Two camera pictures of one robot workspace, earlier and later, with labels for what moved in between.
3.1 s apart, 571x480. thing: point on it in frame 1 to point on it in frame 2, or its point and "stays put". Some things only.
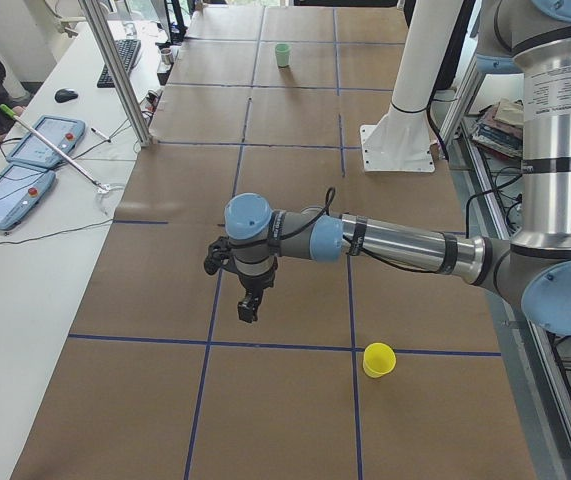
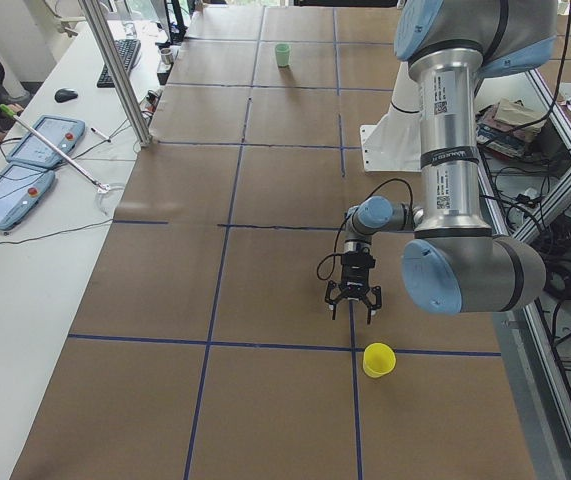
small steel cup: [167, 56] stays put
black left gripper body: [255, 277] to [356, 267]
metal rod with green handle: [51, 146] stays put
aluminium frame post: [100, 29] stays put
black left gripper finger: [254, 286] to [373, 303]
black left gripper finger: [247, 309] to [344, 292]
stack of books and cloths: [500, 126] stays put
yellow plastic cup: [378, 359] stays put
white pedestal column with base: [401, 141] stays put
